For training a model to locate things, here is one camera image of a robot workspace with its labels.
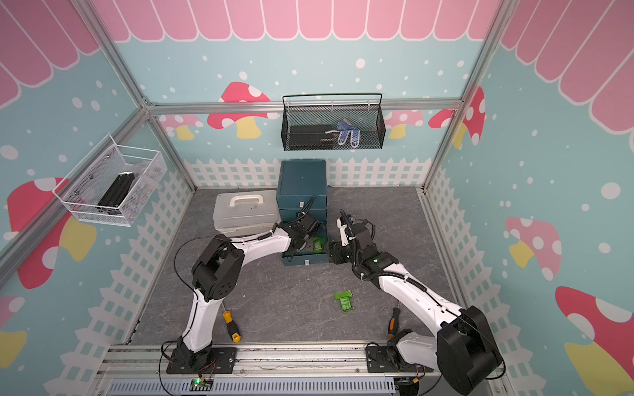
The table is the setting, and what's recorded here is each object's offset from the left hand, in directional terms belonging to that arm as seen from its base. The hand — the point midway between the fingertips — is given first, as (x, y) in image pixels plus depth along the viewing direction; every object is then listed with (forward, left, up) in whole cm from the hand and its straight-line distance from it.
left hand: (303, 245), depth 99 cm
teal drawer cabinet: (+16, +1, +21) cm, 26 cm away
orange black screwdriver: (-30, -31, +2) cm, 43 cm away
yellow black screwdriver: (-31, +21, +1) cm, 38 cm away
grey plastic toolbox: (+7, +22, +11) cm, 26 cm away
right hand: (-8, -12, +14) cm, 20 cm away
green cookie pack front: (-1, -6, +2) cm, 6 cm away
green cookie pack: (-22, -16, 0) cm, 27 cm away
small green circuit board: (-47, +27, -3) cm, 54 cm away
